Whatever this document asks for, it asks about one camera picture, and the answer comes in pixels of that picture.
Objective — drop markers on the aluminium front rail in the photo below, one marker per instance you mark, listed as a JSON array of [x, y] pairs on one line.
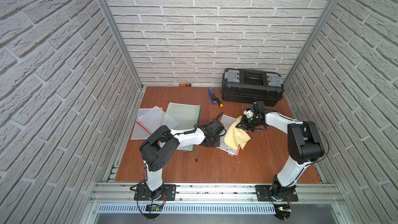
[[117, 192]]

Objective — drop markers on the yellow black screwdriver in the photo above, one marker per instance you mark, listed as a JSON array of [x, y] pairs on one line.
[[219, 102]]

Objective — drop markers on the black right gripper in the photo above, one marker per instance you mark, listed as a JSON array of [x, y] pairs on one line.
[[243, 124]]

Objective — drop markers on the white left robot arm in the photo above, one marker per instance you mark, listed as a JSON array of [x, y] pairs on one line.
[[159, 148]]

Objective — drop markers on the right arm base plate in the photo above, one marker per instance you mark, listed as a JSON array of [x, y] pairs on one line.
[[274, 193]]

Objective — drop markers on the yellow wiping cloth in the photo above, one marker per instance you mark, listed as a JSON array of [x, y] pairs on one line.
[[236, 138]]

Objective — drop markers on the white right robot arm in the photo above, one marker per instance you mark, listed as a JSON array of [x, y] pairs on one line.
[[305, 147]]

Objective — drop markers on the blue utility knife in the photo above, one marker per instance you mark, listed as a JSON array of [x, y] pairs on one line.
[[212, 96]]

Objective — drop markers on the black plastic toolbox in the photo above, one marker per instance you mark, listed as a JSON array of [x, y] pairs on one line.
[[249, 86]]

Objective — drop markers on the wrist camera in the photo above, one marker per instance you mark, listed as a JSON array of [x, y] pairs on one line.
[[258, 110], [215, 127]]

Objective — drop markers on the orange black tool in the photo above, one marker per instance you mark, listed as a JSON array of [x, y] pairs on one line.
[[185, 85]]

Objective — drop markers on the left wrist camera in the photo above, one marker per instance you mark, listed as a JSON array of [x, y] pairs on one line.
[[215, 127]]

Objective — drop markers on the green zip mesh document bag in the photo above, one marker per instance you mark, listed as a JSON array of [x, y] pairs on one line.
[[186, 115]]

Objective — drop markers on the white red zip document bag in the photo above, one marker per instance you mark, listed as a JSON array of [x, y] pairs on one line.
[[163, 118]]

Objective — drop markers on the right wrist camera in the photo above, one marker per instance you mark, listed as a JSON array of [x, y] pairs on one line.
[[258, 110]]

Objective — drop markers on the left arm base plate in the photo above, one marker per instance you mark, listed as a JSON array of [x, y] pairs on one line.
[[166, 192]]

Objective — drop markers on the red zip mesh document bag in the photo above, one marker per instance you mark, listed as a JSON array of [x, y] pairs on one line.
[[138, 132]]

